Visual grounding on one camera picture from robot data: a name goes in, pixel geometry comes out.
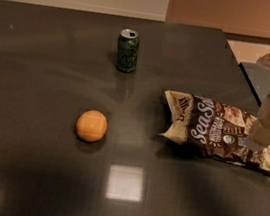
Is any orange fruit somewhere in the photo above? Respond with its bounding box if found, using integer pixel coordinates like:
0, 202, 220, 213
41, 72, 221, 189
75, 110, 108, 143

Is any brown chip bag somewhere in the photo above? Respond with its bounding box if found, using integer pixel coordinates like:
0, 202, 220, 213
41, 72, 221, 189
162, 90, 270, 173

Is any green soda can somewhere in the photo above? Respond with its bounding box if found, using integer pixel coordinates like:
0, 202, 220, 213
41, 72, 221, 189
116, 28, 140, 73

